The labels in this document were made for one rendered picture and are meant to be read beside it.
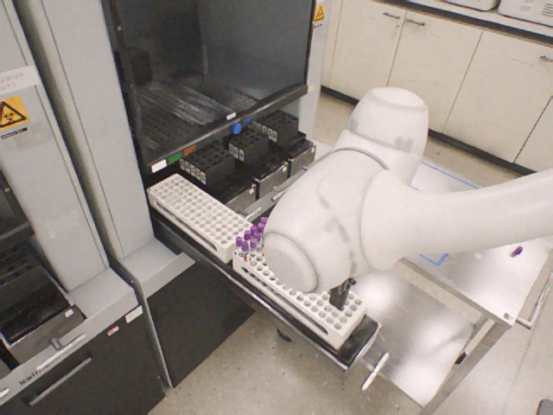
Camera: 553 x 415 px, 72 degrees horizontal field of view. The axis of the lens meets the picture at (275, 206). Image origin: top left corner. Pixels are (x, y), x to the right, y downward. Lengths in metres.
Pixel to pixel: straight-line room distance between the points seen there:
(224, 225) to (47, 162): 0.39
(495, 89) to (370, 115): 2.47
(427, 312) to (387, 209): 1.26
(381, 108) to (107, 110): 0.55
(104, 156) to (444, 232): 0.69
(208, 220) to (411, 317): 0.92
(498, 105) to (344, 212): 2.62
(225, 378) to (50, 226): 1.00
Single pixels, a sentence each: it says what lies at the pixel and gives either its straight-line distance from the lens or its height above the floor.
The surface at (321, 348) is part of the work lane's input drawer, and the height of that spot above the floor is 0.80.
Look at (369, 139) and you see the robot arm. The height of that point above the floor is 1.28.
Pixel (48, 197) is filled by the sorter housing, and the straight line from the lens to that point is 0.86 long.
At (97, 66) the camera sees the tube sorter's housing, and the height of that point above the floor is 1.23.
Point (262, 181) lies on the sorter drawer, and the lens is 1.15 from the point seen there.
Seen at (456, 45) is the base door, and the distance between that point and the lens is 2.94.
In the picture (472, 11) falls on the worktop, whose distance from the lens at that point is 2.87.
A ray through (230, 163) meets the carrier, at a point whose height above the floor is 0.86.
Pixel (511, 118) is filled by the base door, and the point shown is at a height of 0.37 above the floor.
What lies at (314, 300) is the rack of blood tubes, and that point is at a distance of 0.81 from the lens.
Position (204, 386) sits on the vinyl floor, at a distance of 1.66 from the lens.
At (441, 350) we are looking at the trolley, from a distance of 1.55.
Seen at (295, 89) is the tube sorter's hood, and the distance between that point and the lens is 1.24.
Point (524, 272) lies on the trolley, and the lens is 1.11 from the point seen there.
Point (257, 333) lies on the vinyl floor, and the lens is 1.74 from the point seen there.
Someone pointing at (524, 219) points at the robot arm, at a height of 1.31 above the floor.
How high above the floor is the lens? 1.52
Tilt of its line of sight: 42 degrees down
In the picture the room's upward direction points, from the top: 4 degrees clockwise
